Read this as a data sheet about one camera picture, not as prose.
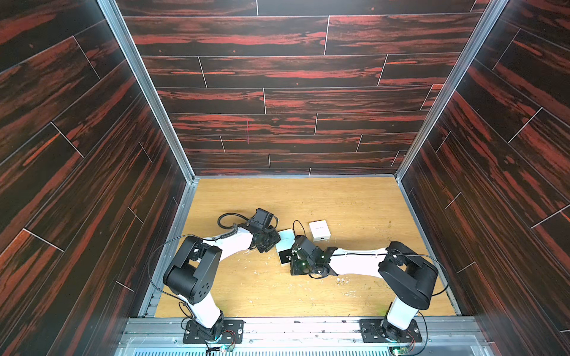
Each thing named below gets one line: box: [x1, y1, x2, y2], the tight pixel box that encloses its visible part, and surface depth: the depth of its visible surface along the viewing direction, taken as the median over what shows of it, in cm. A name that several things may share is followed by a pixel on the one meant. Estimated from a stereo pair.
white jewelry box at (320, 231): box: [308, 219, 332, 242], surface depth 98 cm
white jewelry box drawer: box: [278, 248, 293, 266], surface depth 90 cm
